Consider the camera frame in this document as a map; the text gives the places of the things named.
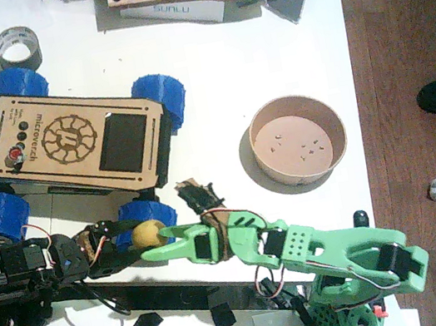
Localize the small yellow ball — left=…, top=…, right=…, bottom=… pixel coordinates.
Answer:
left=129, top=217, right=169, bottom=253

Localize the brown paper bowl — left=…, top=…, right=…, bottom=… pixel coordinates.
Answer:
left=241, top=86, right=354, bottom=194

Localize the wooden rover chassis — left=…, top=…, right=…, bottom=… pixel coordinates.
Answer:
left=0, top=67, right=183, bottom=217

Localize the black table clamp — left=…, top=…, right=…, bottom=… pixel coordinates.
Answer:
left=290, top=281, right=320, bottom=326

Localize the small black knob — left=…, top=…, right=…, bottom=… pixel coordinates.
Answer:
left=351, top=207, right=372, bottom=229

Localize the white SUNLU box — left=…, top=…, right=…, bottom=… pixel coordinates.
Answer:
left=118, top=0, right=230, bottom=41

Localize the cardboard mounted black camera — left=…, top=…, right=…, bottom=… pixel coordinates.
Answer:
left=173, top=172, right=238, bottom=267

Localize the black camera cable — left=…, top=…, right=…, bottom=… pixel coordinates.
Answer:
left=80, top=272, right=132, bottom=322

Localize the black table rail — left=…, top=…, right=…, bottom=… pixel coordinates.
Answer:
left=0, top=239, right=299, bottom=326

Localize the grey duct tape roll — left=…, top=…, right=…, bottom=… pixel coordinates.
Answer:
left=0, top=22, right=46, bottom=78

